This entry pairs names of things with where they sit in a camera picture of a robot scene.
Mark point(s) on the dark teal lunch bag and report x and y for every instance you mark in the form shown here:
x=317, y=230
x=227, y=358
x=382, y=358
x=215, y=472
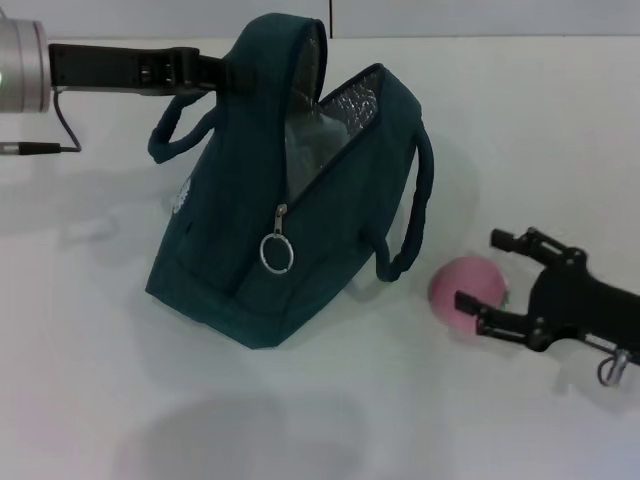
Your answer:
x=225, y=260

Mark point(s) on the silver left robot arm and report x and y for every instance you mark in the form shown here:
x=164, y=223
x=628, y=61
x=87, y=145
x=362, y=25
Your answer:
x=22, y=65

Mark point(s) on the pink toy peach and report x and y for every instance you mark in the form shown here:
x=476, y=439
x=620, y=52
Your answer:
x=450, y=280

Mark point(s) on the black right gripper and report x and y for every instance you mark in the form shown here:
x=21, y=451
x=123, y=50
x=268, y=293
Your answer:
x=575, y=305

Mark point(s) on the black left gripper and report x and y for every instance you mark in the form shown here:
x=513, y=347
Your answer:
x=100, y=70

